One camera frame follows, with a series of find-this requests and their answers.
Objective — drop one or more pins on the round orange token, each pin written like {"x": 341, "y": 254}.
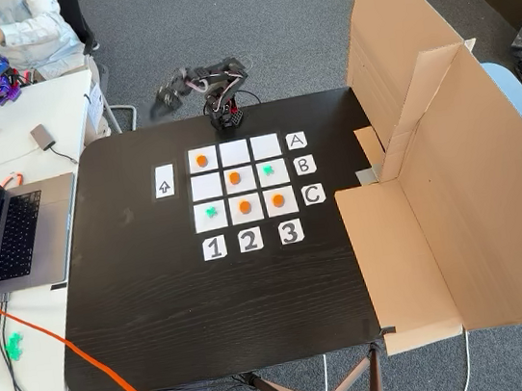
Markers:
{"x": 202, "y": 161}
{"x": 244, "y": 207}
{"x": 278, "y": 201}
{"x": 235, "y": 179}

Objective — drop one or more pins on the white square paper sheet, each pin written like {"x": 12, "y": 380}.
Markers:
{"x": 206, "y": 187}
{"x": 223, "y": 222}
{"x": 282, "y": 178}
{"x": 292, "y": 209}
{"x": 234, "y": 153}
{"x": 211, "y": 150}
{"x": 250, "y": 186}
{"x": 266, "y": 147}
{"x": 258, "y": 216}

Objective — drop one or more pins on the green cross token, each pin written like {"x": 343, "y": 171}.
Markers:
{"x": 212, "y": 212}
{"x": 16, "y": 339}
{"x": 267, "y": 170}
{"x": 14, "y": 352}

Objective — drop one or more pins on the white printed paper sheet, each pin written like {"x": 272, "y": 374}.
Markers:
{"x": 95, "y": 104}

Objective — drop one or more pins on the paper sheet with arrow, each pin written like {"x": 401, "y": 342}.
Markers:
{"x": 163, "y": 180}

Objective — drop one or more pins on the grey USB hub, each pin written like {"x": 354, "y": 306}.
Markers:
{"x": 43, "y": 137}

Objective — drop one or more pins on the paper sheet letter A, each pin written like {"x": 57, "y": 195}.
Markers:
{"x": 297, "y": 141}

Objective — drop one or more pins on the paper sheet letter B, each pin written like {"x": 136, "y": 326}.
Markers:
{"x": 304, "y": 165}

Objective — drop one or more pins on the paper sheet number 1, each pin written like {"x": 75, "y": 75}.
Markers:
{"x": 214, "y": 248}

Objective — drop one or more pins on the paper sheet number 2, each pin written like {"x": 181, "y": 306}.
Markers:
{"x": 250, "y": 240}

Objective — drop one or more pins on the paper sheet letter C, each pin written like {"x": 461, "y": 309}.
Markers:
{"x": 313, "y": 195}

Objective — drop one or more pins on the paper sheet number 3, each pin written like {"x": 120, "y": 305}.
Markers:
{"x": 291, "y": 231}

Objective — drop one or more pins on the grey open laptop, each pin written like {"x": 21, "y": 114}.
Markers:
{"x": 27, "y": 228}

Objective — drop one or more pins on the grey tape strip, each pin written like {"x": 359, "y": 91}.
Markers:
{"x": 367, "y": 175}

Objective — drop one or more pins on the large brown cardboard screen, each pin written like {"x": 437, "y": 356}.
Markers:
{"x": 476, "y": 204}

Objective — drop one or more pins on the light blue furniture piece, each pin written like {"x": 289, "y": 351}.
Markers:
{"x": 514, "y": 92}

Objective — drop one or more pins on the chair with metal frame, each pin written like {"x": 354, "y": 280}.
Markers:
{"x": 75, "y": 12}

